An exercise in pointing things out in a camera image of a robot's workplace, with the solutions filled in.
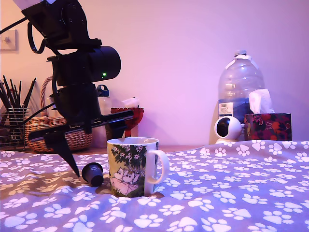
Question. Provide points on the dark coffee capsule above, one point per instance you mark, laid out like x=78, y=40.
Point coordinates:
x=93, y=172

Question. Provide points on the red glass goblet bowl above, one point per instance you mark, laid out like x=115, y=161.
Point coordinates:
x=138, y=118

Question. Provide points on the clear bottle blue cap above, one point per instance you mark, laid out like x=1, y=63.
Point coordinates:
x=106, y=104

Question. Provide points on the illustrated white mug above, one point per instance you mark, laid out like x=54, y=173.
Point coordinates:
x=128, y=157

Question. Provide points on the white packet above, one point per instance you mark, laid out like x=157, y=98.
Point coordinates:
x=130, y=101

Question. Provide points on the black chopstick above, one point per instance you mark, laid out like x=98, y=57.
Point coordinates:
x=15, y=94
x=19, y=94
x=30, y=91
x=7, y=91

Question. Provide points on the paw print cloth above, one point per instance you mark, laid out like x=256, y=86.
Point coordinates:
x=217, y=193

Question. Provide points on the large clear water bottle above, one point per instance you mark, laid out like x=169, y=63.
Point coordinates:
x=241, y=79

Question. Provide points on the white tissue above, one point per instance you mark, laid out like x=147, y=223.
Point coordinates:
x=260, y=101

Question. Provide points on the floral tissue box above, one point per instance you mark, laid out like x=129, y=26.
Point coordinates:
x=268, y=126

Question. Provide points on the white wall switch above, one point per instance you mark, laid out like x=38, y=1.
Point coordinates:
x=9, y=41

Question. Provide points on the small white round camera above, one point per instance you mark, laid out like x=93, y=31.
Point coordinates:
x=231, y=130

